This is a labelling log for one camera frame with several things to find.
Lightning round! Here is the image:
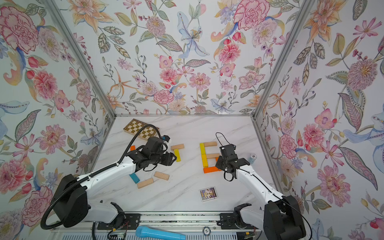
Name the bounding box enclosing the wooden folding chessboard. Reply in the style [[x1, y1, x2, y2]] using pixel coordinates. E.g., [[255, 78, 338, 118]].
[[123, 119, 159, 141]]

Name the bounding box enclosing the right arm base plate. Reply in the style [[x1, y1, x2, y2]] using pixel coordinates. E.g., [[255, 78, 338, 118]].
[[217, 213, 255, 231]]

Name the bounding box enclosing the aluminium front rail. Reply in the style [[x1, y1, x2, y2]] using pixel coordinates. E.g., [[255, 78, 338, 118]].
[[61, 211, 262, 232]]

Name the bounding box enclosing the black corrugated cable hose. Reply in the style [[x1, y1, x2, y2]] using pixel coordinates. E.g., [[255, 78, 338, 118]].
[[40, 123, 161, 230]]

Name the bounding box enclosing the blue microphone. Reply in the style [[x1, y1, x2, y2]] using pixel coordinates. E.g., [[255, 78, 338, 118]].
[[135, 226, 186, 240]]

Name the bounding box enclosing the yellow block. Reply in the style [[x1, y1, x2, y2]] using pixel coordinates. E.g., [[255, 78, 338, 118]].
[[202, 154, 209, 168], [200, 143, 206, 155], [174, 149, 181, 162]]

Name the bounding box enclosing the natural wood block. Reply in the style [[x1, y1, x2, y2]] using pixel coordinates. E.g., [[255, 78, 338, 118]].
[[203, 142, 218, 147], [137, 178, 154, 189], [206, 153, 220, 159], [171, 144, 185, 151], [154, 172, 170, 181]]

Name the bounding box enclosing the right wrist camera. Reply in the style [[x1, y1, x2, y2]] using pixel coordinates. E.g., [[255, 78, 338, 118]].
[[220, 144, 237, 159]]

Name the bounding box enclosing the orange block front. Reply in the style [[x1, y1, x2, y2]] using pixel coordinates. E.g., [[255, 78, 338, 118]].
[[203, 167, 221, 174]]

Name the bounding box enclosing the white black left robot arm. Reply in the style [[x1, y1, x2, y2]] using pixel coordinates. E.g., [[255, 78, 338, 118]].
[[52, 135, 177, 228]]

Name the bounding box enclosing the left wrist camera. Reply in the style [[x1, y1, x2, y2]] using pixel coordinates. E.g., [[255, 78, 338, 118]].
[[162, 135, 171, 143]]

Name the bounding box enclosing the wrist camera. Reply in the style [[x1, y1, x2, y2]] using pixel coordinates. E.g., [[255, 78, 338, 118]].
[[220, 144, 237, 159], [162, 135, 171, 143]]

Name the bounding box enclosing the teal block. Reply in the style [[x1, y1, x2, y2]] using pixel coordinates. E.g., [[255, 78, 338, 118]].
[[130, 173, 140, 184]]

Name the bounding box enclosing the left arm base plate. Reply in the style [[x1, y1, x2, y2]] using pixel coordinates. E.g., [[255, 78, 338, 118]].
[[97, 213, 141, 230]]

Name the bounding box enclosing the playing card box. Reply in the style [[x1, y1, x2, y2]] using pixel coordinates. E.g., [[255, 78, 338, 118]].
[[199, 187, 218, 202]]

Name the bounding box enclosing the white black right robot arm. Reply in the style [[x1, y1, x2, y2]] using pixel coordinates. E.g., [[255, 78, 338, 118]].
[[216, 144, 307, 240]]

